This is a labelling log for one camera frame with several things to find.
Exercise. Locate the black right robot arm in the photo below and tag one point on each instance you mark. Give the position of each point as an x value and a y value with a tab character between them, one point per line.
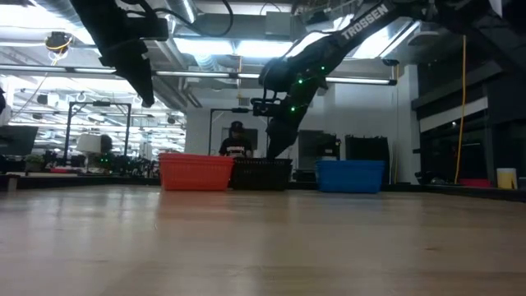
365	20

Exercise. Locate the grey ceiling air duct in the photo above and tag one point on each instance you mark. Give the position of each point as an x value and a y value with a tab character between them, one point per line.
246	24

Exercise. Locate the black monitor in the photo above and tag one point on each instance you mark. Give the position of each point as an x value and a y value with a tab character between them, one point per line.
18	140

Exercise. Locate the person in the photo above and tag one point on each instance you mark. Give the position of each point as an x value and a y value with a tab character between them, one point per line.
236	146

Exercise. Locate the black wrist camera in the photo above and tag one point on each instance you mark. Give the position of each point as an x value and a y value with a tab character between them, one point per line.
263	107
150	29

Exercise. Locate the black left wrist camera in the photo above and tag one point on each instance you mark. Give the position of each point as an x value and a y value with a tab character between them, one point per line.
150	29

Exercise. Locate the black gantry frame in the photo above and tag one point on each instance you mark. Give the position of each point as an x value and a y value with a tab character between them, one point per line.
128	123
222	109

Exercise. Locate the red box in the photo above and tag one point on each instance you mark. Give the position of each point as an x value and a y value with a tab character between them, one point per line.
474	183

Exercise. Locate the black cabinet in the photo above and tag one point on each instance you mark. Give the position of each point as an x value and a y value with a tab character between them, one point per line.
367	152
318	152

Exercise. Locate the black security camera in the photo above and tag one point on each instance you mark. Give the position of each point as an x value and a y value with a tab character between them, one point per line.
390	62

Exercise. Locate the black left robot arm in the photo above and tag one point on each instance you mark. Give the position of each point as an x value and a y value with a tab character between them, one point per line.
102	7

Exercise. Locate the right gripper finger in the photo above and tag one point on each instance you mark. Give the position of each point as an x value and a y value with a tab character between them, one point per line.
287	131
274	137

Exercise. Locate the long tube light bar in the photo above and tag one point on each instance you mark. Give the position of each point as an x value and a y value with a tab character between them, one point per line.
197	74

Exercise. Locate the small green potted plant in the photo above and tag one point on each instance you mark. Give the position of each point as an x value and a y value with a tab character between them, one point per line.
35	162

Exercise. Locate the yellow and white cup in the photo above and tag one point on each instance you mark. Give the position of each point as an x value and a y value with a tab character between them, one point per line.
506	181

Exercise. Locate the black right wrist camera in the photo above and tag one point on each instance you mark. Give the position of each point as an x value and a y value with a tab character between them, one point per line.
263	107

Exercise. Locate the black aluminium table frame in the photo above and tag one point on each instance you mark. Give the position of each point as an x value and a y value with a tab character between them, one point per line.
82	181

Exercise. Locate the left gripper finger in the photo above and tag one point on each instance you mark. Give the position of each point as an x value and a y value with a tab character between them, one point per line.
141	82

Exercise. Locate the grey wall vent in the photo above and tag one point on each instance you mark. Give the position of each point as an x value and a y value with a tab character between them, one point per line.
243	101

